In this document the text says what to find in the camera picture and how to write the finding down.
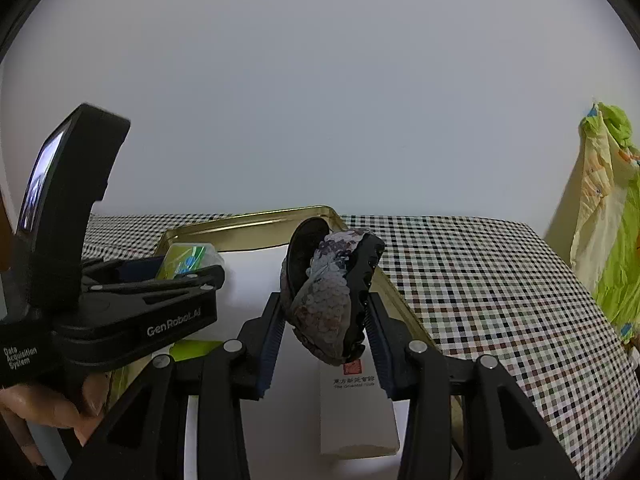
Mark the sequined claw hair clip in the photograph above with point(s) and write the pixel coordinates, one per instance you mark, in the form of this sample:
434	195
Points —
325	300

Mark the person's left hand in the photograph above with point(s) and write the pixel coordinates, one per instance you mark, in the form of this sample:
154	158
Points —
50	405

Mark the white box with red seal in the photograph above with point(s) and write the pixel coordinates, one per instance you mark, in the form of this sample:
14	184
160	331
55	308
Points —
357	410

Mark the yellow green printed cloth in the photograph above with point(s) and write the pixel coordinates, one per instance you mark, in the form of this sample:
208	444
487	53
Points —
607	220

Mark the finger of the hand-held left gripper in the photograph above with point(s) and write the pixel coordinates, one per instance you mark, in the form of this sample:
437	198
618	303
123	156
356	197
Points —
130	266
170	282

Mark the green flat card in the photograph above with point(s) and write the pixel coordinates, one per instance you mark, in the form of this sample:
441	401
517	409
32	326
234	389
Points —
197	349

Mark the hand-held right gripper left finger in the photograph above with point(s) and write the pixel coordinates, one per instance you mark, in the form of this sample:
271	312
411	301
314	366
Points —
270	345

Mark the gold metal tin tray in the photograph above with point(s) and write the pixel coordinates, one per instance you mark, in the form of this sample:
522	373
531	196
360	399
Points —
250	227

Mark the checkered tablecloth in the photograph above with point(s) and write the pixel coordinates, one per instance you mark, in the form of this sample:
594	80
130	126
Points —
490	300

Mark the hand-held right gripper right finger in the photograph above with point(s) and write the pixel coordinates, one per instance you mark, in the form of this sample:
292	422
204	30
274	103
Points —
380	355

